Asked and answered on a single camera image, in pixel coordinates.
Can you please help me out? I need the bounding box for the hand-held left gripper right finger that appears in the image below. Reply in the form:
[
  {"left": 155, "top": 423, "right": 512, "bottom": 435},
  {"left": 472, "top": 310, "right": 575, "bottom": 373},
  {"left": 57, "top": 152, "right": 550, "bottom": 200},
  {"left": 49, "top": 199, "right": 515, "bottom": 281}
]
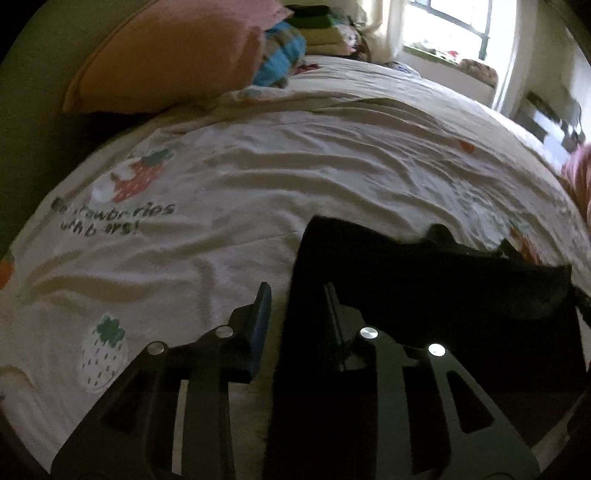
[{"left": 322, "top": 282, "right": 542, "bottom": 480}]

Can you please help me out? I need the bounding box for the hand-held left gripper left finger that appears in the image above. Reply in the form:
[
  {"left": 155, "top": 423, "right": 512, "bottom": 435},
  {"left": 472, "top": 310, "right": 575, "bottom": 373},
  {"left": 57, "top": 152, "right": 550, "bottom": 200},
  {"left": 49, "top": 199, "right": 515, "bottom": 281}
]
[{"left": 52, "top": 281, "right": 274, "bottom": 480}]

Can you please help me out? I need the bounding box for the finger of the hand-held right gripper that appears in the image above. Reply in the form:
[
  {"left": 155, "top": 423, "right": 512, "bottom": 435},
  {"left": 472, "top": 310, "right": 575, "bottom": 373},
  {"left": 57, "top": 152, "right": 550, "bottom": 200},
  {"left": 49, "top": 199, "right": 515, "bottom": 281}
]
[{"left": 498, "top": 238, "right": 542, "bottom": 267}]

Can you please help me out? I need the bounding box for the black t-shirt with orange patches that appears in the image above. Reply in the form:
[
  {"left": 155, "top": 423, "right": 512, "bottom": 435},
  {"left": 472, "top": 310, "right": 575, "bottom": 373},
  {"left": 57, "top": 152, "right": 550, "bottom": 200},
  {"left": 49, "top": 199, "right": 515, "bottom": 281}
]
[{"left": 262, "top": 215, "right": 589, "bottom": 480}]

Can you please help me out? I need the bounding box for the stack of folded clothes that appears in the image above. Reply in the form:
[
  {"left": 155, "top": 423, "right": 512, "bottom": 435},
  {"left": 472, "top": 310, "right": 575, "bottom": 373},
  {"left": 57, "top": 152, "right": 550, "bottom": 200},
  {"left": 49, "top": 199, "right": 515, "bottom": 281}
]
[{"left": 283, "top": 4, "right": 366, "bottom": 60}]

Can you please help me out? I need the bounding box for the pink blanket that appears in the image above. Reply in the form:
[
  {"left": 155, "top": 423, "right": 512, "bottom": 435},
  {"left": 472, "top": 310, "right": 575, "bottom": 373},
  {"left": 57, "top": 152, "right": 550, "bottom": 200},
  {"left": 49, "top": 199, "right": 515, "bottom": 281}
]
[{"left": 560, "top": 142, "right": 591, "bottom": 214}]

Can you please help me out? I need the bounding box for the cluttered desk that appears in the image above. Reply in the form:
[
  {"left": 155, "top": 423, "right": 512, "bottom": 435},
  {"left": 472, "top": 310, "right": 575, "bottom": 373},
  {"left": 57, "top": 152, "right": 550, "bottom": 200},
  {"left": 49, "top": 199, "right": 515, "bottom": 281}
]
[{"left": 521, "top": 89, "right": 588, "bottom": 151}]

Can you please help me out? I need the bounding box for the cream strawberry print bed sheet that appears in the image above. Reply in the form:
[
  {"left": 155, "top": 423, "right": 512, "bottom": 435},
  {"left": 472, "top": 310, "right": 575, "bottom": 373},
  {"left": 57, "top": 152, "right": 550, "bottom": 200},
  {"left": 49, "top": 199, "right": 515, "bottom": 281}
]
[{"left": 0, "top": 54, "right": 591, "bottom": 469}]

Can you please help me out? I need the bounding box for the window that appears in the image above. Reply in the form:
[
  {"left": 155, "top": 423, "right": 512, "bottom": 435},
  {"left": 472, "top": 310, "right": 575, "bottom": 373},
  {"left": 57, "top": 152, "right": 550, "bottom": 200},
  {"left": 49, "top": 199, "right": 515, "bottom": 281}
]
[{"left": 401, "top": 0, "right": 519, "bottom": 62}]

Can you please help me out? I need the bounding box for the cream curtain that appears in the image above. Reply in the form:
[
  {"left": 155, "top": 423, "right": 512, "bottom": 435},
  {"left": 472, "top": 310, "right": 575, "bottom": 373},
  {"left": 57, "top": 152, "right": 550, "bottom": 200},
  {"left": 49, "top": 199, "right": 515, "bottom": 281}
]
[{"left": 358, "top": 0, "right": 408, "bottom": 64}]

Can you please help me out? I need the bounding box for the blue plaid cloth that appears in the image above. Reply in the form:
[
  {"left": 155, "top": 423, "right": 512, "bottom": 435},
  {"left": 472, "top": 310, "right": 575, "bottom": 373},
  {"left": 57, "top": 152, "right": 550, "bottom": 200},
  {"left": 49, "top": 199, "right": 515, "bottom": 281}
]
[{"left": 252, "top": 21, "right": 308, "bottom": 89}]

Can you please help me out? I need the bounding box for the orange pillow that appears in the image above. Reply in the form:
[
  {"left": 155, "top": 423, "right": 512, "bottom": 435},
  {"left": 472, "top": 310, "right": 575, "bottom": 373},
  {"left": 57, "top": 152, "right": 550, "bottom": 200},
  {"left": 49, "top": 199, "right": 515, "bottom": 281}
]
[{"left": 61, "top": 0, "right": 288, "bottom": 114}]

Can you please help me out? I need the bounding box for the green headboard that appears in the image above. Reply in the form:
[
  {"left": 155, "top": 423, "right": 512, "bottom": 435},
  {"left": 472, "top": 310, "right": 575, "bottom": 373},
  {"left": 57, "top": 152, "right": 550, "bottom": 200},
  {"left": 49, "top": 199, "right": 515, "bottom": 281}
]
[{"left": 0, "top": 0, "right": 144, "bottom": 261}]

